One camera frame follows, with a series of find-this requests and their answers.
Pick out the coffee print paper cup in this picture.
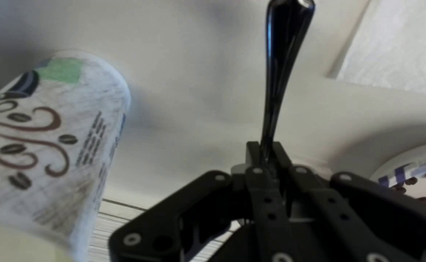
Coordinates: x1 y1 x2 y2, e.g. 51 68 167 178
0 49 132 262

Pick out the blue patterned paper bowl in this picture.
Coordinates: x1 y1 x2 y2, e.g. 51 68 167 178
369 139 426 200

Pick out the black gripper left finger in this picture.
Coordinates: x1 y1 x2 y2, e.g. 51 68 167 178
108 141 297 262

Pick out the white tissue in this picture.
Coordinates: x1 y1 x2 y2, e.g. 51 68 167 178
335 0 426 98

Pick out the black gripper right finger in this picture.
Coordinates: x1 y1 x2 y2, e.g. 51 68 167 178
269 141 426 262

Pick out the metal spoon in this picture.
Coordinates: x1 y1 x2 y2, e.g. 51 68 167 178
259 0 317 165

